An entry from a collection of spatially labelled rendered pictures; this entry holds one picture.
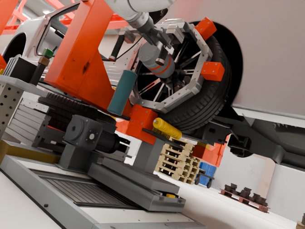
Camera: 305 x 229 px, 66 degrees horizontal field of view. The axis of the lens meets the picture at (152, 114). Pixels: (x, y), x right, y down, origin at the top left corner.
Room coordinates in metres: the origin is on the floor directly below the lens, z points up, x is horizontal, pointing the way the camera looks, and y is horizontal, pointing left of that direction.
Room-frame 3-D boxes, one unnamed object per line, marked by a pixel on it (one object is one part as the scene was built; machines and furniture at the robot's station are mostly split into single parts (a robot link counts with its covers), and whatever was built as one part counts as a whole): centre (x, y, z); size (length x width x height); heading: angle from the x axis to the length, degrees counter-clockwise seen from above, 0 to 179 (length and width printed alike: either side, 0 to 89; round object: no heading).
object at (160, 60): (1.05, 0.06, 0.83); 0.04 x 0.04 x 0.16
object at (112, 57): (1.27, 0.32, 0.83); 0.04 x 0.04 x 0.16
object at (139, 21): (0.87, 0.20, 0.83); 0.09 x 0.06 x 0.09; 51
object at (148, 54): (1.29, 0.08, 0.85); 0.21 x 0.14 x 0.14; 141
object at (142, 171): (1.47, -0.07, 0.32); 0.40 x 0.30 x 0.28; 51
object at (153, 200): (1.47, -0.07, 0.13); 0.50 x 0.36 x 0.10; 51
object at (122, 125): (4.54, 0.59, 0.69); 0.52 x 0.17 x 0.35; 141
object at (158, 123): (1.34, -0.12, 0.51); 0.29 x 0.06 x 0.06; 141
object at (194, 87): (1.34, 0.04, 0.85); 0.54 x 0.07 x 0.54; 51
